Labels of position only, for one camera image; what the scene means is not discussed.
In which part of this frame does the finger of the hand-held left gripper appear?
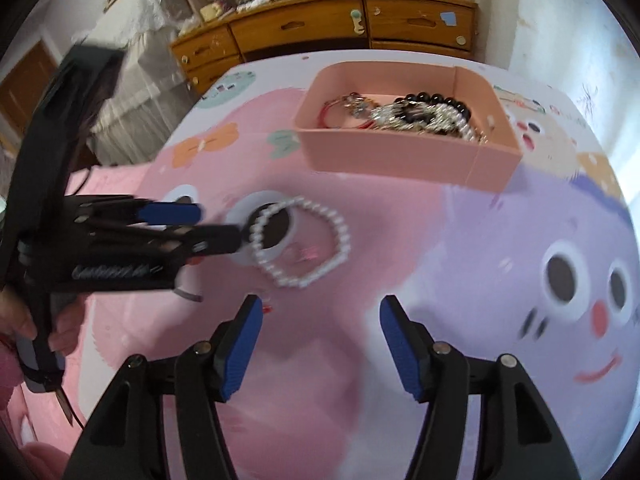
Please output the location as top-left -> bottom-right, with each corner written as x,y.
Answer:
127,198 -> 204,227
159,224 -> 244,258

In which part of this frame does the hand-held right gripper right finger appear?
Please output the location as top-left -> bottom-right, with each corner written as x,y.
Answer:
378,294 -> 582,480

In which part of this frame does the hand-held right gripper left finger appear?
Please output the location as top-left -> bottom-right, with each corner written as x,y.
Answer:
61,294 -> 265,480

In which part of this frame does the white pearl bracelet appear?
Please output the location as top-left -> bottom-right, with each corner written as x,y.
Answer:
248,197 -> 352,290

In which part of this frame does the red cord bracelet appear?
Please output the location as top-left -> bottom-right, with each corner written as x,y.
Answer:
320,96 -> 382,132

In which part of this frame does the pink rectangular box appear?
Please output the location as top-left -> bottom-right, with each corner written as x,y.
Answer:
291,61 -> 522,193

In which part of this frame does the long pearl necklace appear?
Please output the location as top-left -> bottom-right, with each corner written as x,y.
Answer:
440,107 -> 490,144

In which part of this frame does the black bead bracelet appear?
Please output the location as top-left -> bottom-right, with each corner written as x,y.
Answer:
404,91 -> 472,127

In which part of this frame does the person's left hand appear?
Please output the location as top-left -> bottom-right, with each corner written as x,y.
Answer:
0,287 -> 40,343

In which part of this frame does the pink quilted blanket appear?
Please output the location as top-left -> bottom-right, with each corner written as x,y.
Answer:
0,165 -> 151,480

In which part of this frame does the cartoon monster table mat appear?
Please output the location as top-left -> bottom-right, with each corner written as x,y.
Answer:
20,50 -> 639,480

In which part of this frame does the brown wooden door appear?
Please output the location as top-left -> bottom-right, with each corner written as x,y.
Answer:
0,39 -> 59,137

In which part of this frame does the white lace cover cloth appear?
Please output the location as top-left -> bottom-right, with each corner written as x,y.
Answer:
72,0 -> 202,167

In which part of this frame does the wooden desk with drawers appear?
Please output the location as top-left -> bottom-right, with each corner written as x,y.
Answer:
170,0 -> 479,97

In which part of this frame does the white leaf print curtain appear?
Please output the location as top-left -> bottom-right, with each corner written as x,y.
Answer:
474,0 -> 640,163

